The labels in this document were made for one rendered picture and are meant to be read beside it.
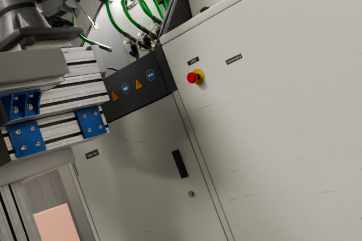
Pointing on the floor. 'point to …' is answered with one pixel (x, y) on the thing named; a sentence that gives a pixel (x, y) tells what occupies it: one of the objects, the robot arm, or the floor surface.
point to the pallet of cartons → (56, 224)
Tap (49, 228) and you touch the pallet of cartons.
